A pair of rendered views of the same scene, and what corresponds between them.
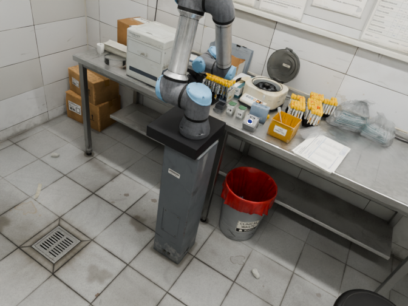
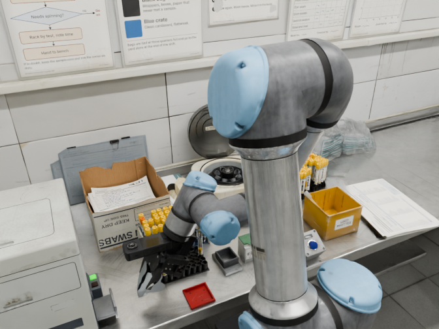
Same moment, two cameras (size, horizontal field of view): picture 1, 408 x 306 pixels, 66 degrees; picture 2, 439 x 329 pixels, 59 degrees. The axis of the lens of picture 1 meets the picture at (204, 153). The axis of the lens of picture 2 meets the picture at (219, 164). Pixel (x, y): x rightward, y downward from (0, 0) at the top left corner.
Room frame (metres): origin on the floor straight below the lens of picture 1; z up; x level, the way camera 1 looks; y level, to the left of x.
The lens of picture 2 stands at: (1.11, 0.61, 1.69)
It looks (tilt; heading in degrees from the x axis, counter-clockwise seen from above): 29 degrees down; 312
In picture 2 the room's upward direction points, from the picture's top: 1 degrees counter-clockwise
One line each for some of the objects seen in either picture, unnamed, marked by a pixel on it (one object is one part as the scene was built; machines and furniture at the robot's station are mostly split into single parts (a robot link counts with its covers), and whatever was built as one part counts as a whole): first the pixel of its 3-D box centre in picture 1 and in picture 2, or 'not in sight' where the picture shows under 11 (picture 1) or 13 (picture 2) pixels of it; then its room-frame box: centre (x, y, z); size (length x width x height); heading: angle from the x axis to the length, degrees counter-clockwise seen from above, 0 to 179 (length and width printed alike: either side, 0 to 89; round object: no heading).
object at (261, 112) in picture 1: (258, 113); not in sight; (1.63, -0.26, 0.92); 0.10 x 0.07 x 0.10; 73
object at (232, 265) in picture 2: (220, 106); (227, 258); (1.67, -0.04, 0.89); 0.09 x 0.05 x 0.04; 159
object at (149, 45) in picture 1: (159, 54); (26, 267); (1.93, 0.40, 1.03); 0.31 x 0.27 x 0.30; 66
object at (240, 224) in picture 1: (243, 204); not in sight; (1.58, -0.34, 0.22); 0.38 x 0.37 x 0.44; 66
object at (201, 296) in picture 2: not in sight; (198, 295); (1.65, 0.10, 0.88); 0.07 x 0.07 x 0.01; 66
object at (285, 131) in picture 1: (283, 126); (331, 212); (1.53, -0.40, 0.93); 0.13 x 0.13 x 0.10; 64
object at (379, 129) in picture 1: (380, 127); (354, 133); (1.73, -1.01, 0.94); 0.20 x 0.17 x 0.14; 48
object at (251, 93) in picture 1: (263, 93); (228, 187); (1.88, -0.29, 0.94); 0.30 x 0.24 x 0.12; 147
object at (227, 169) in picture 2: (266, 88); (227, 177); (1.89, -0.30, 0.97); 0.15 x 0.15 x 0.07
